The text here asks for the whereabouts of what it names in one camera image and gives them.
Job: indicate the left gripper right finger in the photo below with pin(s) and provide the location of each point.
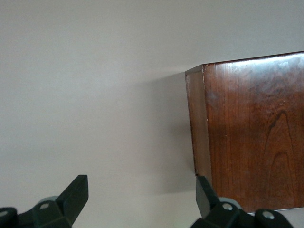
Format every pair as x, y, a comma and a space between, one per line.
206, 202

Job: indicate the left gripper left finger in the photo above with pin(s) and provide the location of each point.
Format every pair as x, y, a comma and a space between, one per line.
66, 204

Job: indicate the dark red-brown wooden cabinet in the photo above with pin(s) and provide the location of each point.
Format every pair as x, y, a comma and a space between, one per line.
256, 135

